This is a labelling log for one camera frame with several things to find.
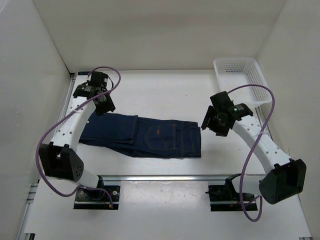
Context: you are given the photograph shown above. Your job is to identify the white perforated plastic basket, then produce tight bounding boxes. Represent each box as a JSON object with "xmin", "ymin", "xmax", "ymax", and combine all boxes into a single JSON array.
[{"xmin": 213, "ymin": 57, "xmax": 272, "ymax": 108}]

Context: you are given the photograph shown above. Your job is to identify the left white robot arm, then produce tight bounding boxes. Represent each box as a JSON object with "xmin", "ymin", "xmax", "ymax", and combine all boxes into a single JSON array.
[{"xmin": 39, "ymin": 71, "xmax": 116, "ymax": 200}]

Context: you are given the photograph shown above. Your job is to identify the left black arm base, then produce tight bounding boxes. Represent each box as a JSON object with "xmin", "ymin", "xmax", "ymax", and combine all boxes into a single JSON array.
[{"xmin": 73, "ymin": 177, "xmax": 121, "ymax": 211}]

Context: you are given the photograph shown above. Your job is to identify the dark blue denim trousers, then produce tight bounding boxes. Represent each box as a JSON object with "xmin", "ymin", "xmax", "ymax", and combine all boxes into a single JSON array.
[{"xmin": 79, "ymin": 113, "xmax": 202, "ymax": 159}]

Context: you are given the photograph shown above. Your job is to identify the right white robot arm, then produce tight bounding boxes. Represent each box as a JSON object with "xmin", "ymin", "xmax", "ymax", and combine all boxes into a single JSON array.
[{"xmin": 201, "ymin": 91, "xmax": 307, "ymax": 205}]

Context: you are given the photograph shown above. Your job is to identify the aluminium rail frame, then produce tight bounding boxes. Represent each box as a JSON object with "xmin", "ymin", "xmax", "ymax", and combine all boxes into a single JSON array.
[{"xmin": 14, "ymin": 71, "xmax": 313, "ymax": 240}]

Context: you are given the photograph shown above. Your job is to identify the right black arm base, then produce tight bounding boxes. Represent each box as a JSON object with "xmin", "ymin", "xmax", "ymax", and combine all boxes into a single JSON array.
[{"xmin": 205, "ymin": 174, "xmax": 242, "ymax": 212}]

